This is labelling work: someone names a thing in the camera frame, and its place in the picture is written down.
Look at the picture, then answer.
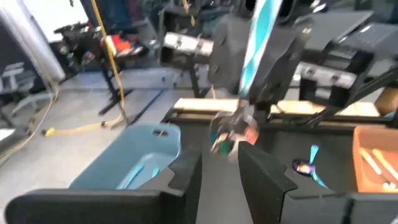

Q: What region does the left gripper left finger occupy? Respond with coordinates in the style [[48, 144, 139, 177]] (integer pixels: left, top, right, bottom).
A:
[[4, 145, 203, 224]]

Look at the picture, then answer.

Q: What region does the large grey-blue plastic bin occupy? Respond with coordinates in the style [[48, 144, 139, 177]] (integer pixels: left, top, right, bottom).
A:
[[68, 122, 182, 190]]

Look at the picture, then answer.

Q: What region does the black aluminium table frame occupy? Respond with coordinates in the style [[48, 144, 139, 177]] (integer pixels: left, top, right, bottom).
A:
[[161, 107, 398, 134]]

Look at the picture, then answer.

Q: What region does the wooden table plank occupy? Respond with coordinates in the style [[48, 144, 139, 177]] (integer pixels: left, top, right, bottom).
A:
[[172, 97, 382, 118]]

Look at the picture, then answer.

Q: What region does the black equipment rack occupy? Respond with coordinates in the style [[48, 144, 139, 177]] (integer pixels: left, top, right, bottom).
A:
[[54, 18, 156, 122]]

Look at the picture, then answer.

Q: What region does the yellow extension cable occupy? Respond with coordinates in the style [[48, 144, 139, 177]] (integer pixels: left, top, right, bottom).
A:
[[42, 0, 131, 138]]

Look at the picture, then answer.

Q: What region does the small orange tray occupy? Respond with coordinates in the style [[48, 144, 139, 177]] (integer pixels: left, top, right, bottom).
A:
[[352, 125, 398, 194]]

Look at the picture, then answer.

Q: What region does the grey office chair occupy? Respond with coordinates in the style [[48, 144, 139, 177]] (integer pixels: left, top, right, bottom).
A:
[[0, 62, 57, 119]]

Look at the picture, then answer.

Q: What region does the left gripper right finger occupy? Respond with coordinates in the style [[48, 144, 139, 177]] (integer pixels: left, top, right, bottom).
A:
[[238, 141, 398, 224]]

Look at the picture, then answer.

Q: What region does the silver spoon orange handle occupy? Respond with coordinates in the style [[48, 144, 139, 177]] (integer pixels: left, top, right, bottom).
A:
[[358, 147, 398, 191]]

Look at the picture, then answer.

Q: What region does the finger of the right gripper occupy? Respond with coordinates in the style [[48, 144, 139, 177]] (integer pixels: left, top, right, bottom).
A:
[[207, 14, 249, 94], [248, 28, 312, 106]]

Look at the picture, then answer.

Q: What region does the white board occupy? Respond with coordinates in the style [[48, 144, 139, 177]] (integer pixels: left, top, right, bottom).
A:
[[21, 0, 90, 43]]

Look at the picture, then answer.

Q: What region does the iridescent rainbow spoon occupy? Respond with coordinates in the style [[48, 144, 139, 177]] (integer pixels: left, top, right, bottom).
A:
[[291, 157, 330, 190]]

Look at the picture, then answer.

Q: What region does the silver spoon teal patterned handle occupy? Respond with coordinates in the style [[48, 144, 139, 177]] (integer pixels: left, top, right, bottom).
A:
[[208, 0, 284, 159]]

